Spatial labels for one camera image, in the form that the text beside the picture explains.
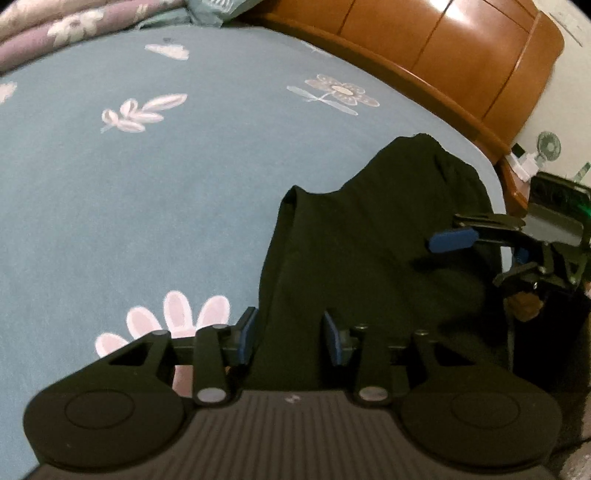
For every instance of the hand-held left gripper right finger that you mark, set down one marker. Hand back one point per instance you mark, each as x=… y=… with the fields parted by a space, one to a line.
x=332 y=340

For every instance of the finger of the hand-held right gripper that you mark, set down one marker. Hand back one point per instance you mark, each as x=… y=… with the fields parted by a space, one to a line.
x=521 y=278
x=452 y=241

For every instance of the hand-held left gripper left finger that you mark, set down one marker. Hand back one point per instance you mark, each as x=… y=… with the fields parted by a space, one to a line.
x=249 y=339

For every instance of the person's right hand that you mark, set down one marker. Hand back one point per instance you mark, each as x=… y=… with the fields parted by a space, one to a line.
x=526 y=305

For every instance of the wooden nightstand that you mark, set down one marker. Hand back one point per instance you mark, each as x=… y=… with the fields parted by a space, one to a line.
x=512 y=189

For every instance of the small white desk fan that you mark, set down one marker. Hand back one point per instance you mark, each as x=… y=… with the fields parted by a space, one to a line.
x=549 y=146

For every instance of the bed with blue floral sheet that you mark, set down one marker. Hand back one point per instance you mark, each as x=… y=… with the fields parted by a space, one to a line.
x=138 y=207

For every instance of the wooden headboard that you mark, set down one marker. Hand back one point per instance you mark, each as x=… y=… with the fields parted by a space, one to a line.
x=438 y=50

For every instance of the blue printed pillow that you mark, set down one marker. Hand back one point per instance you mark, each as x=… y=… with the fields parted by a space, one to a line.
x=221 y=10

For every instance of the folded pink purple floral quilt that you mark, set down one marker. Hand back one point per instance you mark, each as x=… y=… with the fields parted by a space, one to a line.
x=69 y=27

